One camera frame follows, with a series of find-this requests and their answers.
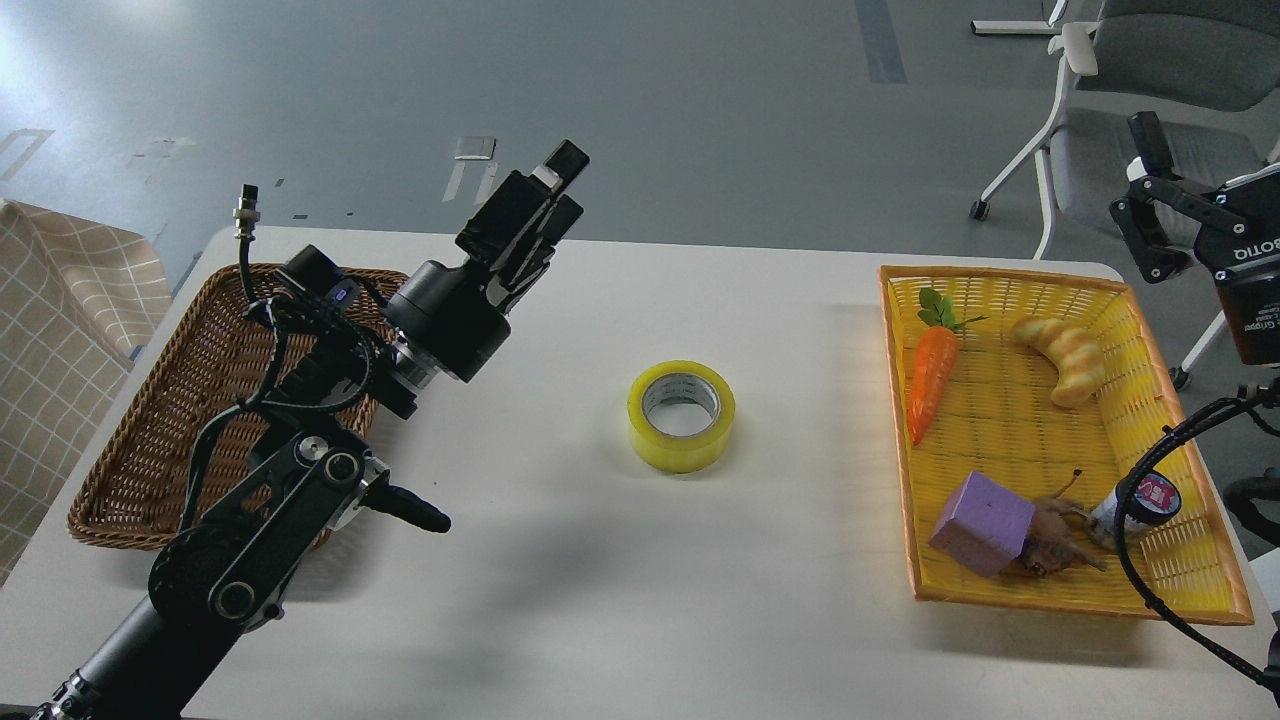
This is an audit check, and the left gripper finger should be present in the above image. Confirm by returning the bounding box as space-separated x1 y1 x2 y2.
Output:
532 140 591 211

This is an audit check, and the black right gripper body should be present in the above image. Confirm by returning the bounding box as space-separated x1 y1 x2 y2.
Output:
1194 165 1279 366

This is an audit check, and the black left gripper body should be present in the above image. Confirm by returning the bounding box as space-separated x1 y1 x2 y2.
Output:
384 170 582 382

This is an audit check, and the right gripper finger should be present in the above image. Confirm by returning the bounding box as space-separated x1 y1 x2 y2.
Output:
1108 111 1226 283

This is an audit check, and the yellow tape roll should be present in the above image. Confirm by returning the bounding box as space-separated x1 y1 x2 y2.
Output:
626 360 736 474

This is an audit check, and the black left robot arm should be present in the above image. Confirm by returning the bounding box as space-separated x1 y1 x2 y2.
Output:
29 140 590 719

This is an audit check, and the grey office chair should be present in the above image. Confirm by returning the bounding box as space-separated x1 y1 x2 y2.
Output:
968 0 1280 391

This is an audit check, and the toy bread croissant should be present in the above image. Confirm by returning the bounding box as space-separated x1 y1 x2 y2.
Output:
1011 316 1106 409

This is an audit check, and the yellow plastic basket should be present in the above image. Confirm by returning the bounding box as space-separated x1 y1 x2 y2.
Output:
878 265 1256 626

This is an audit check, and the small black-lidded jar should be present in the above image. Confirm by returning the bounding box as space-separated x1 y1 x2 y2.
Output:
1085 471 1183 550

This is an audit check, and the orange toy carrot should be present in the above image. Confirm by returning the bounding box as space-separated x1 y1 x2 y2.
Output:
906 287 987 446

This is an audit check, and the brown toy ginger root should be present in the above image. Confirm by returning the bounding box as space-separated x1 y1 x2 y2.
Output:
1015 468 1108 577

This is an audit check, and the brown wicker basket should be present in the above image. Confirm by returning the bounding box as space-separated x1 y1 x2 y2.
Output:
68 263 411 552

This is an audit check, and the purple foam block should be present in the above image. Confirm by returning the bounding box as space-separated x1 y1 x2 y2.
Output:
928 471 1036 578

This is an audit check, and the beige checkered cloth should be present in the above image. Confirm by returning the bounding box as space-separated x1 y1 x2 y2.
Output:
1 199 172 578

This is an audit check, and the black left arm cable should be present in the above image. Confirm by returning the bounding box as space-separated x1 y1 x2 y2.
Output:
180 260 401 530

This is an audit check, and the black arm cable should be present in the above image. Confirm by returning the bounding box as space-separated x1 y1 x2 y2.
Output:
1112 386 1280 691
180 260 401 530

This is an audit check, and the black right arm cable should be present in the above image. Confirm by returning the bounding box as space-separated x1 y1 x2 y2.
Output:
1112 386 1280 691

